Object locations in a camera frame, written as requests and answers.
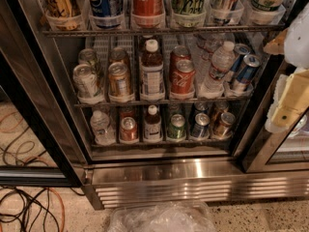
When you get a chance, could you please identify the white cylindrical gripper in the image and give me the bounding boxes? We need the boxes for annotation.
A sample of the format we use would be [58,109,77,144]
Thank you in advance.
[264,29,309,133]

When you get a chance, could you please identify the clear water bottle bottom shelf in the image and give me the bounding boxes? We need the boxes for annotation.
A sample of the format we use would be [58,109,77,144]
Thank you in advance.
[90,110,116,146]

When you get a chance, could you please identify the clear water bottle shelf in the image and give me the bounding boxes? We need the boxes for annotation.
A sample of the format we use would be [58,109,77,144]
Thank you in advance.
[90,110,116,146]
[205,41,235,91]

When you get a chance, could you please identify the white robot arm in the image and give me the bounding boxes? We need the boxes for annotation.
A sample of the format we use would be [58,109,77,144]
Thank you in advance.
[264,4,309,133]

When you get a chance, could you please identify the clear water bottle middle shelf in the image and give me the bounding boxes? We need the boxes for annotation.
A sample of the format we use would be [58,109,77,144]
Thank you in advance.
[205,41,235,91]

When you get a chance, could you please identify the gold soda can bottom shelf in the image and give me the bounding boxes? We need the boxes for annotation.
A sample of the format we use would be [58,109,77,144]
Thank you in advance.
[212,112,236,139]

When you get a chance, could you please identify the right glass fridge door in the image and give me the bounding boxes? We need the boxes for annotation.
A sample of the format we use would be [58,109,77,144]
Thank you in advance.
[233,58,309,173]

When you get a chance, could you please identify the glass fridge door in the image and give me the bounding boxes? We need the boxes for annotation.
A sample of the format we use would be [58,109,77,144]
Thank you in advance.
[233,58,309,173]
[0,0,86,187]

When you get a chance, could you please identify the blue soda can bottom shelf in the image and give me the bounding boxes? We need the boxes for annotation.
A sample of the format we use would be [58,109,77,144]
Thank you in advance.
[190,113,210,138]

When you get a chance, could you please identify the brown tea bottle middle shelf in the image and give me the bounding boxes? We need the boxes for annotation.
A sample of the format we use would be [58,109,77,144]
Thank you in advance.
[141,40,163,96]

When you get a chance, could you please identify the brown tea bottle shelf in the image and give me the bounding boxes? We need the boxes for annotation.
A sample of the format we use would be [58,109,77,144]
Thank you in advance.
[141,40,163,96]
[144,104,161,142]

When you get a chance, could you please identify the green soda can bottom shelf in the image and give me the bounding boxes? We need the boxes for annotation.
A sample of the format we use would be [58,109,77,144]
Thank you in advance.
[167,114,185,139]

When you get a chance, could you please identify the red coca-cola can top shelf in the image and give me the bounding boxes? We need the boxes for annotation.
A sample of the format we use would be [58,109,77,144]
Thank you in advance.
[131,0,164,17]

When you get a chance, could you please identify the brown tea bottle bottom shelf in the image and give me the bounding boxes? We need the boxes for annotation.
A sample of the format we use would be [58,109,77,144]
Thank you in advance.
[144,104,161,142]

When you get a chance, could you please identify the stainless fridge bottom grille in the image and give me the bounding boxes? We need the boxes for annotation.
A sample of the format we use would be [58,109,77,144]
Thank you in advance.
[82,159,309,210]

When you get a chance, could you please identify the orange can middle shelf rear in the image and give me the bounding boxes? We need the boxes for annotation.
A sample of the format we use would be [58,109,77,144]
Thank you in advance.
[109,47,130,66]

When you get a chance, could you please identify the orange can shelf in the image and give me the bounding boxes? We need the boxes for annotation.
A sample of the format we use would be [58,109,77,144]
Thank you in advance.
[108,62,131,97]
[109,47,130,66]

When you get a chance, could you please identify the orange can middle shelf front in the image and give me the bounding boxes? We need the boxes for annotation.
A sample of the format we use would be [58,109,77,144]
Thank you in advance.
[108,62,131,97]

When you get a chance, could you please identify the red soda can bottom shelf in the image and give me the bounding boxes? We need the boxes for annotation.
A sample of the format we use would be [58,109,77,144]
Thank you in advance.
[120,117,138,142]

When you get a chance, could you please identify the blue pepsi can top shelf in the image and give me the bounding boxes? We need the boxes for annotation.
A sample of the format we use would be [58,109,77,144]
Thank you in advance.
[86,0,124,19]

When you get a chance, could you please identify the silver can middle shelf rear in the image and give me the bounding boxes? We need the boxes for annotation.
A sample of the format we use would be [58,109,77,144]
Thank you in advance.
[78,48,98,69]

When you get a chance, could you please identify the silver can shelf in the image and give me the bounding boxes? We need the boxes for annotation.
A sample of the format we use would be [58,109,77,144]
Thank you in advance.
[78,48,98,69]
[73,64,100,99]

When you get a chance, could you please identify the silver can middle shelf front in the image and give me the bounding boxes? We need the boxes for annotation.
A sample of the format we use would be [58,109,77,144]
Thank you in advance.
[73,64,100,99]

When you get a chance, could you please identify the yellow can top shelf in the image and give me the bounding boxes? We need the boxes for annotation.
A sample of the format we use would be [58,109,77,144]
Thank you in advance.
[45,0,81,18]

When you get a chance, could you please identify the left glass fridge door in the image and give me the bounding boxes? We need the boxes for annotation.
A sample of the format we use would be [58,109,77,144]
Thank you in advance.
[0,0,86,187]

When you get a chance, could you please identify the blue energy can front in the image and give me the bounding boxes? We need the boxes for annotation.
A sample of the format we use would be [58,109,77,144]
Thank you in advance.
[232,54,262,92]

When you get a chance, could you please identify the blue energy can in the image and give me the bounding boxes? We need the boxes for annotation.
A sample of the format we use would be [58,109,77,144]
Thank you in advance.
[232,54,262,92]
[225,43,251,83]

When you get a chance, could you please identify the blue energy can rear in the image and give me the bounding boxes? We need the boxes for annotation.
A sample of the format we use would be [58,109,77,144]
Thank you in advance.
[225,43,251,83]

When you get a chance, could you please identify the red coca-cola can rear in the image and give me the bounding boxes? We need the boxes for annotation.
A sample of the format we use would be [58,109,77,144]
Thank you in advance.
[170,45,191,65]

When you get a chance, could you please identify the red coca-cola can front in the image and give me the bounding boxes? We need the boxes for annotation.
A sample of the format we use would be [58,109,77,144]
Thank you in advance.
[171,59,195,95]

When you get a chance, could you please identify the clear plastic bag on floor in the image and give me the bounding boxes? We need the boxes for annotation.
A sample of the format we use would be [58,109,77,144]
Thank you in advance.
[106,201,217,232]

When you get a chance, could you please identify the top wire shelf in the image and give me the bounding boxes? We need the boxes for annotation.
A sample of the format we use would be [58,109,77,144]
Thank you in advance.
[42,24,285,38]

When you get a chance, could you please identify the wire shelf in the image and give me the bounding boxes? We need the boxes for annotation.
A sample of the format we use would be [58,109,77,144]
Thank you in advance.
[74,96,251,108]
[91,137,232,148]
[42,24,285,38]

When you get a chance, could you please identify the middle wire shelf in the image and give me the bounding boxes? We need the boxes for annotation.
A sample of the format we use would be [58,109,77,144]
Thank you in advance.
[74,96,251,108]

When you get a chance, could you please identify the bottom wire shelf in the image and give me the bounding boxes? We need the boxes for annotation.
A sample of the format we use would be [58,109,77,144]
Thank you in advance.
[91,137,232,148]

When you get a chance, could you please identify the orange cable on floor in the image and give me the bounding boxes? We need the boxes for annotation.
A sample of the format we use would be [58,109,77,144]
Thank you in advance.
[0,111,66,232]

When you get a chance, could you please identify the black cables on floor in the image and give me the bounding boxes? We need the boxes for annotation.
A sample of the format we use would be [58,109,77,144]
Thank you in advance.
[0,126,85,232]

